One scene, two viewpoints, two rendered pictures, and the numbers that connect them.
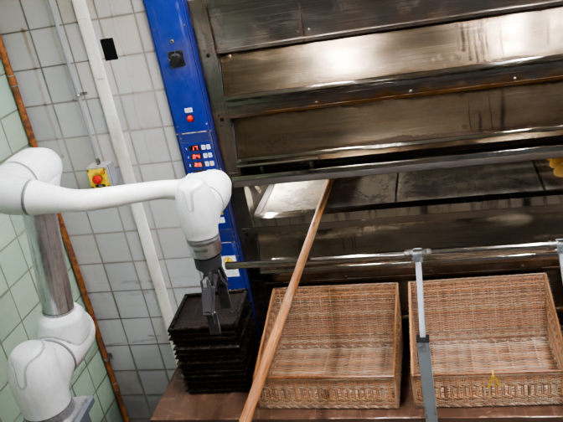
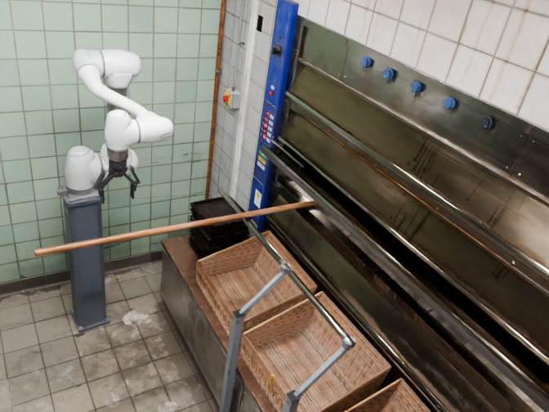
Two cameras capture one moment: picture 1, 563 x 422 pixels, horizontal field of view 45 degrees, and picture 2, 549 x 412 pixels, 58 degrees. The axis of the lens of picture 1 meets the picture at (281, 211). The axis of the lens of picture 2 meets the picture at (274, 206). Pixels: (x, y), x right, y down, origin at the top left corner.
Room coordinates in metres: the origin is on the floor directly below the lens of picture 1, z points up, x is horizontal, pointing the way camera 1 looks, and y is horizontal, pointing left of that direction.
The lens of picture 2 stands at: (0.69, -1.50, 2.56)
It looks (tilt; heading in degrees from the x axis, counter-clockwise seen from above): 31 degrees down; 40
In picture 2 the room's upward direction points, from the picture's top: 10 degrees clockwise
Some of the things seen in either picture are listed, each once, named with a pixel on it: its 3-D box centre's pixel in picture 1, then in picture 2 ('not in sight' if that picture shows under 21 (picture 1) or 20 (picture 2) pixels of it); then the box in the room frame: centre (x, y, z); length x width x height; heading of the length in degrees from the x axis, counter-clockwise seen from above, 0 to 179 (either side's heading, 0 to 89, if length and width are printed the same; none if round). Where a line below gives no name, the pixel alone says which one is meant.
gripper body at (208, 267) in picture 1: (209, 268); (118, 167); (1.67, 0.22, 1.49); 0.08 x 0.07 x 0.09; 168
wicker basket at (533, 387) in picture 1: (482, 337); (311, 360); (2.17, -0.67, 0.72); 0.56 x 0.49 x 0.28; 76
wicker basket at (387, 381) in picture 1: (331, 342); (253, 282); (2.32, -0.10, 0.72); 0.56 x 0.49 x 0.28; 74
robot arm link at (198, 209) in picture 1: (198, 206); (121, 128); (1.69, 0.22, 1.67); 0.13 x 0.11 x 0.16; 166
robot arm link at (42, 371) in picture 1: (38, 374); (82, 166); (1.81, 0.84, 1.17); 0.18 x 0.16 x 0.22; 166
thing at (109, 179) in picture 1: (101, 175); (232, 98); (2.78, 0.72, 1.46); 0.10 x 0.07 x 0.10; 75
